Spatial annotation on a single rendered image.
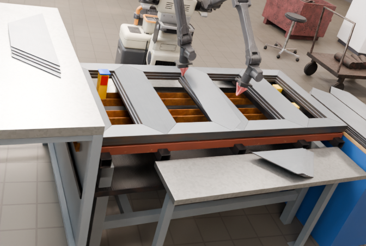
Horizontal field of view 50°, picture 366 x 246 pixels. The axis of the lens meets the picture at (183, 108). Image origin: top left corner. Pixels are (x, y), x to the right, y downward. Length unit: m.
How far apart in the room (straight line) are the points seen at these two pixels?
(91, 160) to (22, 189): 1.21
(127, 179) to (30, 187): 0.90
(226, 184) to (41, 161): 1.54
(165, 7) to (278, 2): 4.81
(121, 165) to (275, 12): 5.75
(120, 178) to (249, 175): 0.65
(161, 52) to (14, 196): 1.39
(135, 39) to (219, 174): 1.56
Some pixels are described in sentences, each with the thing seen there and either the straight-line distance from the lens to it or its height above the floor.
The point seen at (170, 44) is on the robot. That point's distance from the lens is 2.93.
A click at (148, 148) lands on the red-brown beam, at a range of 1.90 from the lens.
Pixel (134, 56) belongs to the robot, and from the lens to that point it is 3.20.
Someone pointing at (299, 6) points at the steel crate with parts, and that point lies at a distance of 7.06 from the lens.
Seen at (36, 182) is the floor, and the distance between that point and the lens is 2.81.
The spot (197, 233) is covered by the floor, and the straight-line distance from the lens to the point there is 2.67.
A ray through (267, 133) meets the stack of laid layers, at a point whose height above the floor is 0.83.
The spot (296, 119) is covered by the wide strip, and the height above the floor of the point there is 0.86.
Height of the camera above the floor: 1.90
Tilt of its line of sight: 29 degrees down
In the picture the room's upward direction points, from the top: 15 degrees clockwise
